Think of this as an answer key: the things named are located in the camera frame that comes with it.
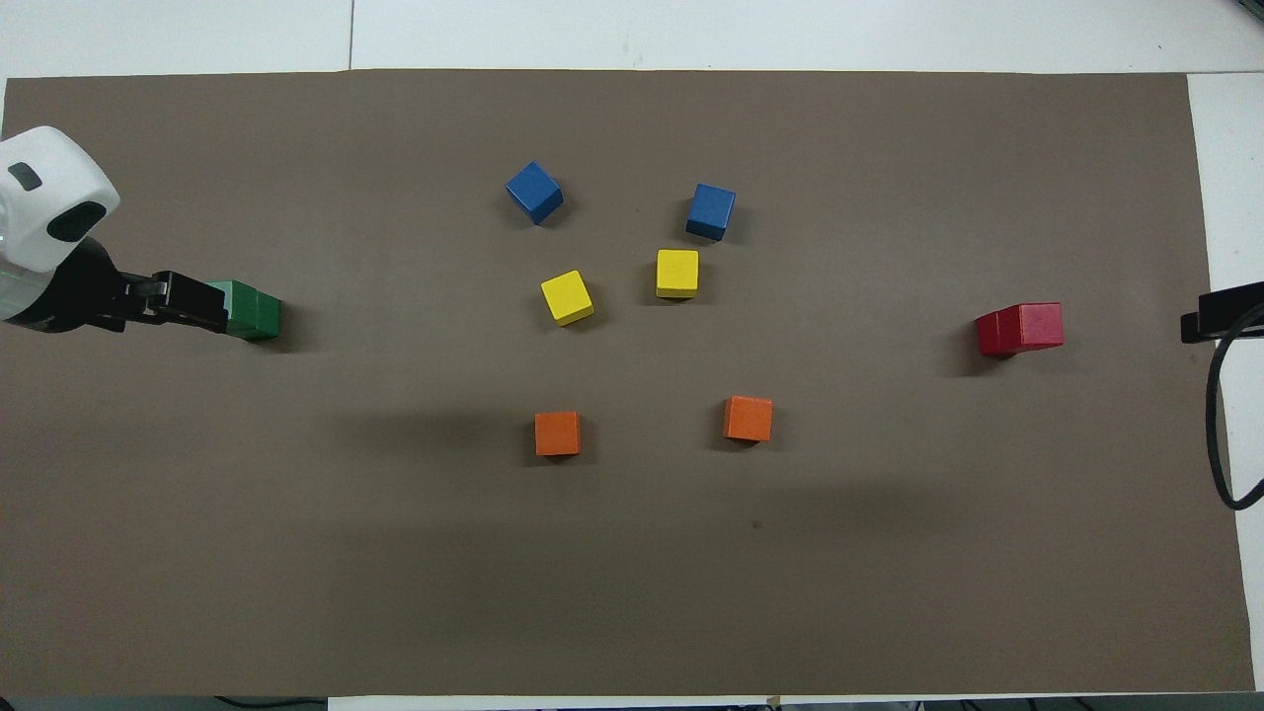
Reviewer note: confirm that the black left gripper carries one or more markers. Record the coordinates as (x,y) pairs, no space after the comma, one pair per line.
(89,296)

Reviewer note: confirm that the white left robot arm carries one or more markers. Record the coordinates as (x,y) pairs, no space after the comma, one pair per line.
(49,188)

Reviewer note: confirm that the blue wooden cube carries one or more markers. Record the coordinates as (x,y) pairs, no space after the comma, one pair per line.
(534,192)
(711,210)

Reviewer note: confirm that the yellow wooden cube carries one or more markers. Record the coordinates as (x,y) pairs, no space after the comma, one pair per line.
(567,297)
(677,273)

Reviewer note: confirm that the orange wooden cube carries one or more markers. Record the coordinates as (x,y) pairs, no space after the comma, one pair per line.
(557,434)
(748,418)

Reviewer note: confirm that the brown table mat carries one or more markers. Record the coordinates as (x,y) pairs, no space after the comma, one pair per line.
(632,573)

